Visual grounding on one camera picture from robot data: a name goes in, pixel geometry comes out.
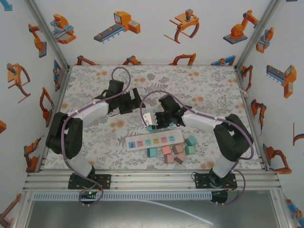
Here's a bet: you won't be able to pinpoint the aluminium side rail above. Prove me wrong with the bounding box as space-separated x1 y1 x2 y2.
38 66 72 171
234 66 268 171

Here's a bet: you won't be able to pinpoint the white thin cable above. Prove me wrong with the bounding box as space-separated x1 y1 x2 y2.
222 87 249 110

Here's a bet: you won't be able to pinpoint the aluminium frame post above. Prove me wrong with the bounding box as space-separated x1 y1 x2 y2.
234 0 284 71
23 0 71 69

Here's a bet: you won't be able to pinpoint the white plastic tube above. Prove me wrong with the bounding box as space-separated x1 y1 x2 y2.
132 199 214 226

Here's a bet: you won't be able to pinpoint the aluminium front rail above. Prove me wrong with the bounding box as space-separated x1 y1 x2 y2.
22 170 280 192

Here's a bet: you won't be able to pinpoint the aluminium frame leg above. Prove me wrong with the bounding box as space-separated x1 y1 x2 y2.
13 191 34 228
270 190 293 228

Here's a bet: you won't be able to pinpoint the white slotted cable duct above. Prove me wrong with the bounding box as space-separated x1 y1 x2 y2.
33 191 213 201

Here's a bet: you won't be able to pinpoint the white power strip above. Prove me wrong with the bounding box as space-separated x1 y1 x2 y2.
125 129 185 152

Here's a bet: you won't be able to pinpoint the floral table mat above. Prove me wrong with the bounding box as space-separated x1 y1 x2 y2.
44 64 264 171

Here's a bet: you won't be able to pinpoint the small black controller box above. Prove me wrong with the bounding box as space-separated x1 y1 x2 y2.
79 189 98 202
210 190 228 205

